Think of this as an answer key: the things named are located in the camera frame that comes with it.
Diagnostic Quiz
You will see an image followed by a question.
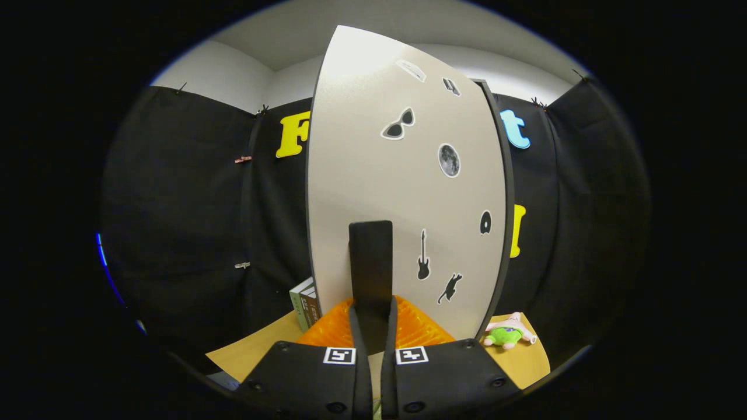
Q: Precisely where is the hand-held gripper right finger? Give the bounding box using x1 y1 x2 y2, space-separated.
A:
381 295 523 420

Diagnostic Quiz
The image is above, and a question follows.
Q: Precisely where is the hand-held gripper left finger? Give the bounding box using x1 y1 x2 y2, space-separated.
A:
236 296 374 420

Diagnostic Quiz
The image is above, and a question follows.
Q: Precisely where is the black door handle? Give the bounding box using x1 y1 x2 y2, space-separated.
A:
348 220 394 355

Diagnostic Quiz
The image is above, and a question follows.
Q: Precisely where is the beige cabinet door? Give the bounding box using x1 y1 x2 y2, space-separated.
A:
306 24 507 342

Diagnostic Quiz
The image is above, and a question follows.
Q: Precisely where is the green and white book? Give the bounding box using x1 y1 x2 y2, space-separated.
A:
289 277 316 332

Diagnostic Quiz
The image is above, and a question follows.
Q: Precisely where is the pink and green plush toy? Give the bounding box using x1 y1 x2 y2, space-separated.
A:
481 312 537 351

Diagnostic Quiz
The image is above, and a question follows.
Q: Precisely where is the grey cabinet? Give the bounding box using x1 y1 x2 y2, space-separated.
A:
473 79 515 342

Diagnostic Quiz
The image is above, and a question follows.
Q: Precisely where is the black backdrop cloth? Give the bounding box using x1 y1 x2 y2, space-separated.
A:
99 76 651 374

